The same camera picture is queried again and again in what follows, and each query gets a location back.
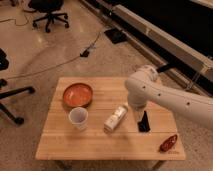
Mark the white plastic bottle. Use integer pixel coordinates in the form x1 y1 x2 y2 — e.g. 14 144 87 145
104 103 128 131

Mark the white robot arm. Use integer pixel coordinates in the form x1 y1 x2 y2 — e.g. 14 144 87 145
125 65 213 131

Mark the black smartphone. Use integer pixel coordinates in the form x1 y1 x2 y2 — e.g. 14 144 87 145
138 112 150 132

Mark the red snack packet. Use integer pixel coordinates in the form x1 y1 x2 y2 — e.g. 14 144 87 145
159 135 178 152

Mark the wooden table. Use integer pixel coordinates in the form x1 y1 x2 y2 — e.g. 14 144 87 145
36 77 186 160

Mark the white paper cup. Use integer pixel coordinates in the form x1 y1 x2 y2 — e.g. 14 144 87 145
68 107 88 130

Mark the orange bowl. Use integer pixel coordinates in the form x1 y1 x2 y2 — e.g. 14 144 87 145
63 83 93 108

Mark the black floor mat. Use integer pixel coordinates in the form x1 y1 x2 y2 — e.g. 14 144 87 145
104 28 126 44

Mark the black office chair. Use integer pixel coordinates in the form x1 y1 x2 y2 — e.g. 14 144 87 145
28 0 69 33

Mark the black chair base left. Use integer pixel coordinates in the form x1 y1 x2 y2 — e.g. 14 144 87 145
0 48 36 126

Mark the black floor cable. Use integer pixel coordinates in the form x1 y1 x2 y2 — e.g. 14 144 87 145
0 30 104 81

